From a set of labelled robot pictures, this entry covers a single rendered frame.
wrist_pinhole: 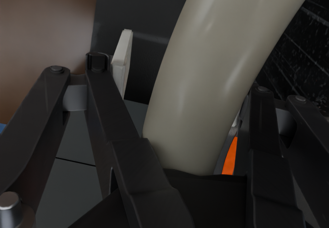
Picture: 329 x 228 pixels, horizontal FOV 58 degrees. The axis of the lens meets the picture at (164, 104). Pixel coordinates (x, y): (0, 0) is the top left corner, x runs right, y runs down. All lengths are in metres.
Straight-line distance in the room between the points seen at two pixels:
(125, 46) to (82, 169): 0.66
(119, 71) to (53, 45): 1.00
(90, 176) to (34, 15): 0.61
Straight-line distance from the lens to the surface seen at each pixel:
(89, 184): 0.79
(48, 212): 0.73
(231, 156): 1.28
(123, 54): 0.17
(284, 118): 0.16
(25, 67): 1.23
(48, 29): 1.14
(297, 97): 0.17
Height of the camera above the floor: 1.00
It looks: 61 degrees down
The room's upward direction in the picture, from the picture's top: 173 degrees counter-clockwise
